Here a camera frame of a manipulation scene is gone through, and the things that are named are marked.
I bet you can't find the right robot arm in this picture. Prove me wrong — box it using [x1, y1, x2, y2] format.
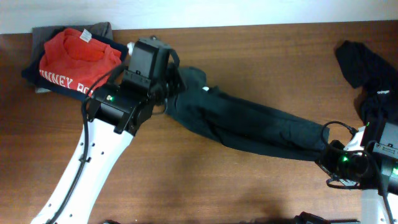
[316, 119, 397, 224]

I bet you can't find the dark green t-shirt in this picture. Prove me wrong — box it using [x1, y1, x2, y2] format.
[166, 67, 330, 161]

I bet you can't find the folded navy t-shirt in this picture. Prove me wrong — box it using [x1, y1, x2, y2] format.
[21, 27, 129, 102]

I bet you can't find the black clothes pile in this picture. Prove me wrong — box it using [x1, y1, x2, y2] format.
[335, 40, 397, 124]

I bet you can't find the folded grey t-shirt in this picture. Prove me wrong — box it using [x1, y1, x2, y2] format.
[21, 22, 114, 98]

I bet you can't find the folded orange t-shirt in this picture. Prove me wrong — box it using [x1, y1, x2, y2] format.
[39, 28, 122, 94]

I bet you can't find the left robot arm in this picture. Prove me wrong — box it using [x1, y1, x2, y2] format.
[32, 36, 185, 223]

